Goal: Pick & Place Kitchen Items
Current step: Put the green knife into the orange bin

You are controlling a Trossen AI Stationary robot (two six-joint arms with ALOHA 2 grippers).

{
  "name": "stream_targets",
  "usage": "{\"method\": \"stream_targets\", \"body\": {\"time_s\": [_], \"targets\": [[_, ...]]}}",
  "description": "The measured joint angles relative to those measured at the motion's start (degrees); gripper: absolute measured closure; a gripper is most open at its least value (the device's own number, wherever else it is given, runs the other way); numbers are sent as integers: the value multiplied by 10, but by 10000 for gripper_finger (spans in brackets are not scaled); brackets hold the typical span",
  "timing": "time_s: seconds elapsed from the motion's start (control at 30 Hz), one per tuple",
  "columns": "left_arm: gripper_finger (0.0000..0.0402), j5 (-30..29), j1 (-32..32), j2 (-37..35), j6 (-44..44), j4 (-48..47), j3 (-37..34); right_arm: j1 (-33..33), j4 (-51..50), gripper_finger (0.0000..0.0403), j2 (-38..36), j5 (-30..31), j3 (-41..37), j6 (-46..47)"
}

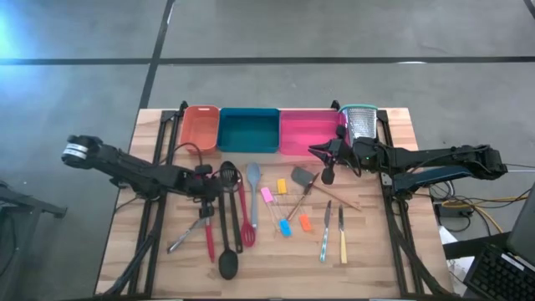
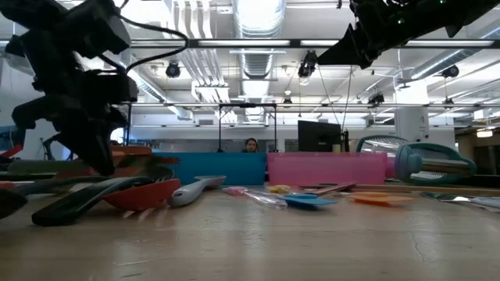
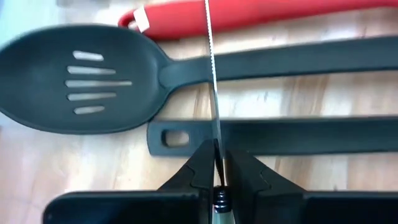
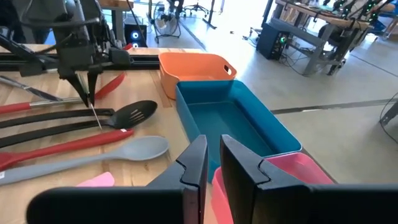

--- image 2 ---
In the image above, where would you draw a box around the pink plastic bin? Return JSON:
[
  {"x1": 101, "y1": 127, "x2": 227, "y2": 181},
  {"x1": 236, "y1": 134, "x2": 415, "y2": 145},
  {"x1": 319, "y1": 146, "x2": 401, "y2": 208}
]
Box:
[{"x1": 266, "y1": 151, "x2": 389, "y2": 187}]

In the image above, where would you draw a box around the grey silicone spoon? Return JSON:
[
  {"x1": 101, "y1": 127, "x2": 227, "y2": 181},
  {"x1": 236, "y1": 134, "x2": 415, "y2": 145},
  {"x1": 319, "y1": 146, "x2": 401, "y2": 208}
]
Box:
[{"x1": 167, "y1": 174, "x2": 227, "y2": 208}]

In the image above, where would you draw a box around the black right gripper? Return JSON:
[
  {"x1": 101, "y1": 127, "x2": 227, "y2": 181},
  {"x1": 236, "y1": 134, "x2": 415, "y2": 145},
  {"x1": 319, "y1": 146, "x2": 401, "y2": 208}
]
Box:
[{"x1": 316, "y1": 0, "x2": 447, "y2": 69}]

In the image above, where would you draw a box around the monitor with blue screen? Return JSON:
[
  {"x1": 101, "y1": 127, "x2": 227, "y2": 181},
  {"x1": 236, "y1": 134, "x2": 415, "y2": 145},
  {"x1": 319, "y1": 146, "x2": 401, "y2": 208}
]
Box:
[{"x1": 0, "y1": 126, "x2": 25, "y2": 148}]

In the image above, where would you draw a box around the black overhead camera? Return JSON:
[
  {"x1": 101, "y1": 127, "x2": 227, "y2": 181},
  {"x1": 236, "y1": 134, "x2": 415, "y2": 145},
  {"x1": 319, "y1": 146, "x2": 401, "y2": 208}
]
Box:
[{"x1": 297, "y1": 49, "x2": 319, "y2": 86}]

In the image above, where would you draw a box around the person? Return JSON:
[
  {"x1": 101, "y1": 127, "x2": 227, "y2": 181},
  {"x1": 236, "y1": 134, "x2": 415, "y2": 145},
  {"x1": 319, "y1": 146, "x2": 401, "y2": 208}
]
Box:
[{"x1": 241, "y1": 137, "x2": 260, "y2": 154}]

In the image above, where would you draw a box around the black computer monitor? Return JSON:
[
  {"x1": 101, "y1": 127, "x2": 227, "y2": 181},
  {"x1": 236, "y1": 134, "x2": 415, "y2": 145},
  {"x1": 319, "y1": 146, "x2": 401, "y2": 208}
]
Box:
[{"x1": 297, "y1": 119, "x2": 343, "y2": 154}]

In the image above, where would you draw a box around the blue plastic bin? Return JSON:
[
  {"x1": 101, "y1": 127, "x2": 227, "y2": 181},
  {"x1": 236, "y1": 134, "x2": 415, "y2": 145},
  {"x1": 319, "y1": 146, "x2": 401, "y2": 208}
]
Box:
[{"x1": 152, "y1": 151, "x2": 268, "y2": 187}]

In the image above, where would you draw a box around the orange plastic bin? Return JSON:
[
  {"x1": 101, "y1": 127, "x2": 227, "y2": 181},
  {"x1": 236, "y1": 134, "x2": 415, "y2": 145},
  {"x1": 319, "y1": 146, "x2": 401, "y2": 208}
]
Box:
[{"x1": 110, "y1": 144, "x2": 154, "y2": 179}]

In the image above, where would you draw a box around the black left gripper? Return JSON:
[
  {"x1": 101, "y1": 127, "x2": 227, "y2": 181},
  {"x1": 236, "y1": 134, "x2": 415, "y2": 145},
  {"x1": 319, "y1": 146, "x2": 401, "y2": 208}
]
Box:
[{"x1": 10, "y1": 55, "x2": 130, "y2": 176}]

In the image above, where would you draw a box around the orange mini spatula clear handle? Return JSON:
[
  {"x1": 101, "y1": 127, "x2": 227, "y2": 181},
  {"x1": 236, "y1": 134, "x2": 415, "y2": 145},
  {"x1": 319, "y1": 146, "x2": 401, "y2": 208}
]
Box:
[{"x1": 348, "y1": 190, "x2": 414, "y2": 207}]

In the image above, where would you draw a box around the red silicone slotted spoon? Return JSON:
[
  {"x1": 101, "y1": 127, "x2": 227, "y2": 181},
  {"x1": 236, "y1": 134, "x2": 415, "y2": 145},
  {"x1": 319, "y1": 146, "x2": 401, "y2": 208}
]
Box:
[{"x1": 102, "y1": 177, "x2": 182, "y2": 213}]

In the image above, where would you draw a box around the black ceiling spotlight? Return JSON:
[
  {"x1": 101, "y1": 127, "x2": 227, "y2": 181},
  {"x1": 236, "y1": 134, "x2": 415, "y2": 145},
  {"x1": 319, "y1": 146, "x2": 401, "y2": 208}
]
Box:
[
  {"x1": 165, "y1": 61, "x2": 182, "y2": 79},
  {"x1": 442, "y1": 64, "x2": 461, "y2": 79},
  {"x1": 367, "y1": 92, "x2": 386, "y2": 107}
]

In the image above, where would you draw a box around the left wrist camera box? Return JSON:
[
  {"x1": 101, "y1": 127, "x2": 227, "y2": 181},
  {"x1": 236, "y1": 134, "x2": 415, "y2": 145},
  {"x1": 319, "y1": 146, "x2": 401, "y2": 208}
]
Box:
[{"x1": 81, "y1": 71, "x2": 138, "y2": 105}]

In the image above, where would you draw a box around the yellow mini spatula clear handle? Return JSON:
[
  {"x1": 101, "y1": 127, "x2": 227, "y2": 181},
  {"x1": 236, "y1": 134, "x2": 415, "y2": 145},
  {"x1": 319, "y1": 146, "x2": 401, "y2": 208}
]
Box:
[{"x1": 266, "y1": 184, "x2": 293, "y2": 195}]

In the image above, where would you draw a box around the knife with blue patterned handle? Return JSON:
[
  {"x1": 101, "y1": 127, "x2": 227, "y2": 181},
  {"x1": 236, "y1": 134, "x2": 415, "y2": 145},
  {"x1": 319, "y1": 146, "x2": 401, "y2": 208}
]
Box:
[{"x1": 419, "y1": 190, "x2": 500, "y2": 214}]

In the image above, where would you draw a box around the teal-framed steel grater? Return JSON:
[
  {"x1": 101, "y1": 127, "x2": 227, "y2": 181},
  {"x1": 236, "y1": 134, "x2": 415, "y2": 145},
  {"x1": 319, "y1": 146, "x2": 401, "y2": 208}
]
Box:
[{"x1": 354, "y1": 133, "x2": 478, "y2": 187}]

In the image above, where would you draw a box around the black left wrist camera cable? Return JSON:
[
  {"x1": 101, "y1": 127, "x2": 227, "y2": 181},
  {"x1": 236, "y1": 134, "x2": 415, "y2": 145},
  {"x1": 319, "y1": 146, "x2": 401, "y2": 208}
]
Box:
[{"x1": 97, "y1": 13, "x2": 191, "y2": 75}]

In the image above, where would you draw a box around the pink mini spatula clear handle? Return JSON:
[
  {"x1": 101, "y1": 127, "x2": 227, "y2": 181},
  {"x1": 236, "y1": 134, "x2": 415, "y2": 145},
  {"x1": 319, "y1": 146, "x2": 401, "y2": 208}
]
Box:
[{"x1": 223, "y1": 185, "x2": 289, "y2": 211}]

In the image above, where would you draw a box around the silver ventilation duct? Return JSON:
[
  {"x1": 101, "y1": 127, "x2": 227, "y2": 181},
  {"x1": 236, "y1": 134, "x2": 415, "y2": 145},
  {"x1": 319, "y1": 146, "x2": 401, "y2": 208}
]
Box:
[{"x1": 231, "y1": 0, "x2": 287, "y2": 123}]

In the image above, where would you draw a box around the blue mini spatula clear handle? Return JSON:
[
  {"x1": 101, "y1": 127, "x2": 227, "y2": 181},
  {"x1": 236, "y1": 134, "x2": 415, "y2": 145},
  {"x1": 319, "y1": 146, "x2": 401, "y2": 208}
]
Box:
[{"x1": 277, "y1": 193, "x2": 338, "y2": 212}]

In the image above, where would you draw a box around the black spatula with wooden handle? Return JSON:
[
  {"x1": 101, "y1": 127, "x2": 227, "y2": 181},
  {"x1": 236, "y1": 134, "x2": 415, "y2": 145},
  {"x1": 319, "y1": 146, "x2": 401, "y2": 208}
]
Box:
[{"x1": 297, "y1": 181, "x2": 358, "y2": 197}]

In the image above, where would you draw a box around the black slotted spoon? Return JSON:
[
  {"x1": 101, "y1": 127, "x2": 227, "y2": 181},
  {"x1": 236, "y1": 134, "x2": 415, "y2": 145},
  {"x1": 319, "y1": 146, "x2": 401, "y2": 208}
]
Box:
[{"x1": 30, "y1": 165, "x2": 175, "y2": 228}]

